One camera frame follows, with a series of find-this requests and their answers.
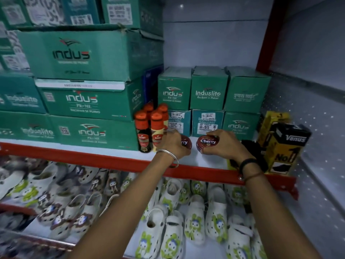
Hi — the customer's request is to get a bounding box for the person's left hand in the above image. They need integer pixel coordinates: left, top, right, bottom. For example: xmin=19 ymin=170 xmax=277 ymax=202
xmin=156 ymin=129 xmax=192 ymax=160

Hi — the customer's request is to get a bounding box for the person's right hand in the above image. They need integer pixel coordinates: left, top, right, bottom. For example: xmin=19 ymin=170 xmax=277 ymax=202
xmin=200 ymin=129 xmax=255 ymax=163

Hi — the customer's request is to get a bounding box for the red shoe polish tin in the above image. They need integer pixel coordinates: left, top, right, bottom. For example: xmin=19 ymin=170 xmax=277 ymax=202
xmin=180 ymin=134 xmax=193 ymax=150
xmin=196 ymin=135 xmax=219 ymax=152

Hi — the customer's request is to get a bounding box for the person's left forearm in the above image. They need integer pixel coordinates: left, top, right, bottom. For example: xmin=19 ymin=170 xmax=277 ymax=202
xmin=66 ymin=153 xmax=180 ymax=259

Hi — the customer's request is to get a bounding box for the person's right forearm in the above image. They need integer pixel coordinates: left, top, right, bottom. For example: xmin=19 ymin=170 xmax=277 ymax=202
xmin=239 ymin=158 xmax=323 ymax=259

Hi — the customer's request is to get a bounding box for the silver bangle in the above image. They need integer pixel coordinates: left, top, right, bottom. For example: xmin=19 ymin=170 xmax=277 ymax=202
xmin=156 ymin=149 xmax=179 ymax=169

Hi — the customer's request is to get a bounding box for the cream shoe polish bottle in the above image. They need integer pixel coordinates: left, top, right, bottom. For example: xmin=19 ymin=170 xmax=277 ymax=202
xmin=150 ymin=110 xmax=164 ymax=153

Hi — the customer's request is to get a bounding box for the black wristband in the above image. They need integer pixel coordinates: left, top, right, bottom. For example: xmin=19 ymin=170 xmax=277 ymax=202
xmin=238 ymin=158 xmax=260 ymax=176

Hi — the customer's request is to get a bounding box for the dark brown shoe polish bottle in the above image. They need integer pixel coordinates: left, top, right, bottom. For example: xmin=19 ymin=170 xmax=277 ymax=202
xmin=134 ymin=111 xmax=152 ymax=153

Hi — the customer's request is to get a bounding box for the stack of small green boxes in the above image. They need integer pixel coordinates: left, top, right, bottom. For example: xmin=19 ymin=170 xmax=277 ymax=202
xmin=157 ymin=66 xmax=272 ymax=138

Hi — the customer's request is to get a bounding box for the yellow and black carton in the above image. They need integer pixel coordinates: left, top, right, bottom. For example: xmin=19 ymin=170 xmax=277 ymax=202
xmin=265 ymin=123 xmax=312 ymax=176
xmin=257 ymin=111 xmax=291 ymax=149

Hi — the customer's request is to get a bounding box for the pile of green print clogs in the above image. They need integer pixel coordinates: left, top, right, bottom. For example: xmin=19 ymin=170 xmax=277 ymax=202
xmin=5 ymin=172 xmax=268 ymax=259

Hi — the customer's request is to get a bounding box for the blue cardboard box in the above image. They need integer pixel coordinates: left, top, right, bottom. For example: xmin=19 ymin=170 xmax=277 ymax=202
xmin=142 ymin=65 xmax=164 ymax=106

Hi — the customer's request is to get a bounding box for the white perforated shelf panel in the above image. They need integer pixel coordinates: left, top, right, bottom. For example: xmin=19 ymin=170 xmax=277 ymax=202
xmin=260 ymin=73 xmax=345 ymax=259

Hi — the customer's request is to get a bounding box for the stack of large green shoeboxes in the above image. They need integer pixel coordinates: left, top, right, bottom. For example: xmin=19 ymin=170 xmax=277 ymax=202
xmin=0 ymin=0 xmax=165 ymax=151

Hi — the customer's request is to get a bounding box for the pile of brown print clogs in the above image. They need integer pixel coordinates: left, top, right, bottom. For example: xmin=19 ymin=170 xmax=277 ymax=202
xmin=0 ymin=156 xmax=136 ymax=241

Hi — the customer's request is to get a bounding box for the brown thread bracelet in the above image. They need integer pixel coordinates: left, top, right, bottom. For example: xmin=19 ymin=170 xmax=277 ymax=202
xmin=243 ymin=171 xmax=264 ymax=184

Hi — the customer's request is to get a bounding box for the red metal shelf frame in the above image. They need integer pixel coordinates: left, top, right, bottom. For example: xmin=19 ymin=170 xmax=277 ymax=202
xmin=0 ymin=0 xmax=300 ymax=217

